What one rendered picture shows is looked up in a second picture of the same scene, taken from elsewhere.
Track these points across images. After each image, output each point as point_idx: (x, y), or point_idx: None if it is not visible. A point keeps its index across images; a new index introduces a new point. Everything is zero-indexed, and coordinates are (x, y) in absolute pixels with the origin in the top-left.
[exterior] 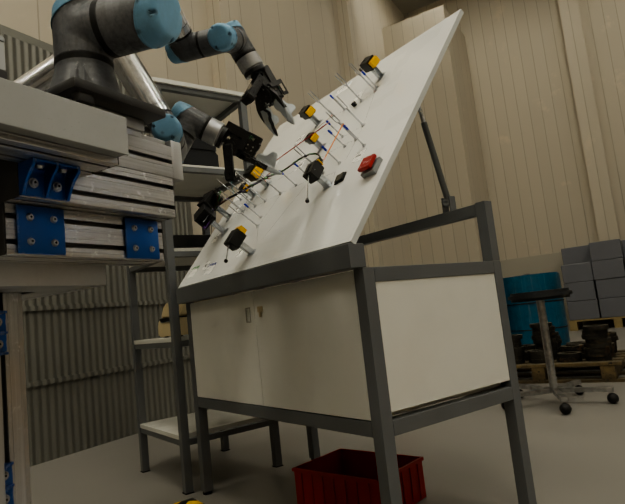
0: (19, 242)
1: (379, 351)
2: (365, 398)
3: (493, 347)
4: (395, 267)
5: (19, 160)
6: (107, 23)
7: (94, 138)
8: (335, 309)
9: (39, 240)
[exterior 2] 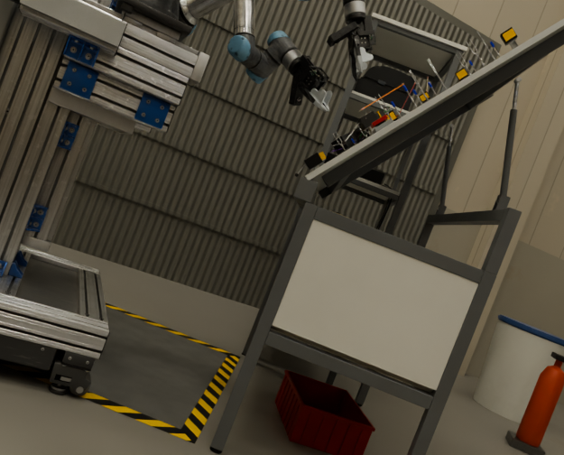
0: (61, 81)
1: (285, 273)
2: None
3: (430, 348)
4: (342, 218)
5: (68, 34)
6: None
7: (94, 31)
8: None
9: (74, 85)
